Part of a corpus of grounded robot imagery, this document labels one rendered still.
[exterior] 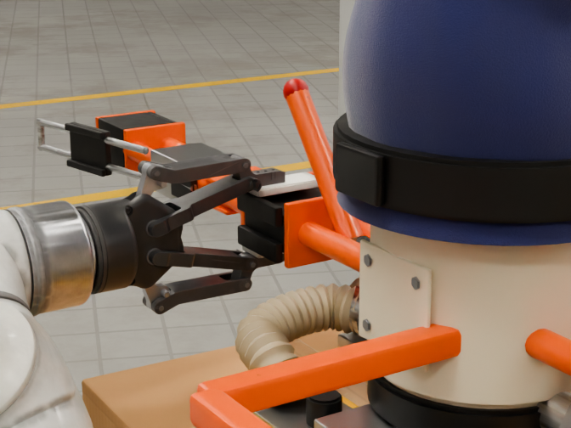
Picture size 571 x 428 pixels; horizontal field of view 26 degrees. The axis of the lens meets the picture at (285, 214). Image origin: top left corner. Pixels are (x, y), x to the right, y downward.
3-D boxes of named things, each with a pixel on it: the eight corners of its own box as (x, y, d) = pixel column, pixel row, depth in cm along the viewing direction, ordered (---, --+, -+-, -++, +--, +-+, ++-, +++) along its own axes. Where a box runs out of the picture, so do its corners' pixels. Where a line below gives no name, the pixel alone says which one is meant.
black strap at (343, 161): (721, 191, 86) (726, 135, 85) (462, 248, 74) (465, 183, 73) (502, 129, 104) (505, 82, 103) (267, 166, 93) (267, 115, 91)
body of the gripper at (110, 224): (59, 192, 105) (157, 177, 110) (64, 285, 108) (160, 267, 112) (94, 214, 99) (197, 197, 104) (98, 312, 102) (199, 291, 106)
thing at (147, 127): (187, 166, 140) (185, 122, 139) (127, 174, 137) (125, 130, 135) (154, 150, 147) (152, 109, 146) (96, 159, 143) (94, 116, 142)
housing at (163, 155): (236, 195, 130) (235, 154, 128) (178, 205, 126) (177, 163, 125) (204, 181, 135) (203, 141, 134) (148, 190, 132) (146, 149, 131)
